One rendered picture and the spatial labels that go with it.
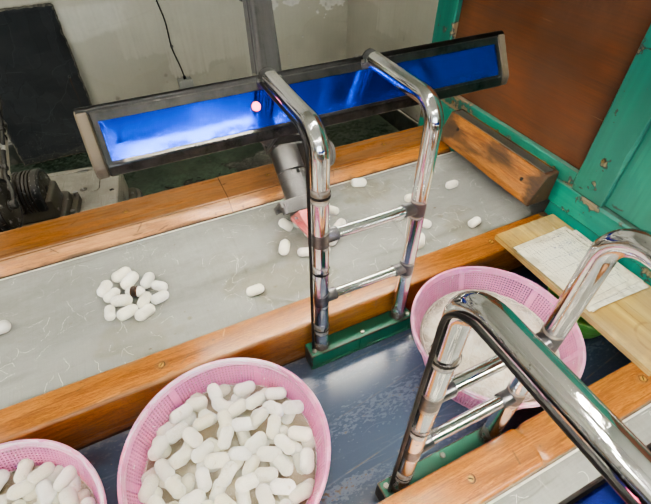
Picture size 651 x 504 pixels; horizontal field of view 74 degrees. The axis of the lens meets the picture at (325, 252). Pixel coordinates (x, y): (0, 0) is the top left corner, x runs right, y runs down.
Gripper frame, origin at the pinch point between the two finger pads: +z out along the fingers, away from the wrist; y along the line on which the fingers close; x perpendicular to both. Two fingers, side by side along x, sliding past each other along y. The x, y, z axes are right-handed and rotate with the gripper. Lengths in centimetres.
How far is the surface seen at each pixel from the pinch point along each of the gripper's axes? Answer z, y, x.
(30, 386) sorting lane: 7, -51, -4
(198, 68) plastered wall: -131, 21, 171
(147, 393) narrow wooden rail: 13.9, -35.2, -10.4
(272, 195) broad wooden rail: -13.8, -1.8, 13.1
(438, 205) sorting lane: 0.5, 30.4, 1.9
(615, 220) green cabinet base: 14, 47, -23
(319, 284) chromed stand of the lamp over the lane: 7.0, -8.7, -22.4
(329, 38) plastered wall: -135, 109, 170
